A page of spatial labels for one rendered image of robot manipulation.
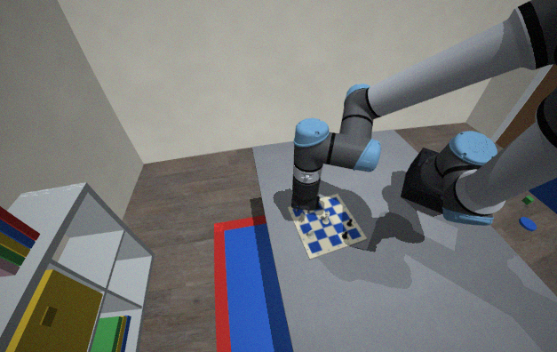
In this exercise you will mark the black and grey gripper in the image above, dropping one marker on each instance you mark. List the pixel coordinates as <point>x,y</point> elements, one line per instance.
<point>303,189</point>

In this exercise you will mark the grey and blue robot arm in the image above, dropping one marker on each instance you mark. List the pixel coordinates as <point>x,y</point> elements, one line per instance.
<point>469,198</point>

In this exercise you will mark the blue and cream chessboard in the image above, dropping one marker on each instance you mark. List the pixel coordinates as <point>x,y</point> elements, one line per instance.
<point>327,238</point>

